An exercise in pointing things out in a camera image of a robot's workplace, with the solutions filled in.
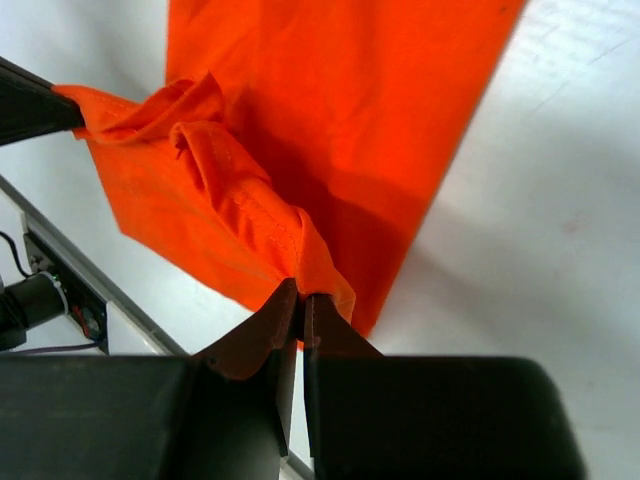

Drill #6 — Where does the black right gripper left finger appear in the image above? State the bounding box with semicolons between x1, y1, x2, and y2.
1;279;298;479

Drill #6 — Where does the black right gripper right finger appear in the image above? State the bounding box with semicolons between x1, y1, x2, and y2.
304;295;587;479

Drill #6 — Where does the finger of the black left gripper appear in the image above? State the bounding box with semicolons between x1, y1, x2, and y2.
0;58;85;146

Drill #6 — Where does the orange t-shirt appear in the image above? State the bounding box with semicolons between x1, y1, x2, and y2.
56;1;524;335

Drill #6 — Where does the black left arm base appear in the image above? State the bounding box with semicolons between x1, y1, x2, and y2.
1;231;108;354

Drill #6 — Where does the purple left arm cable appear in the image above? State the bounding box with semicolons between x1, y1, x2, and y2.
14;342;96;355

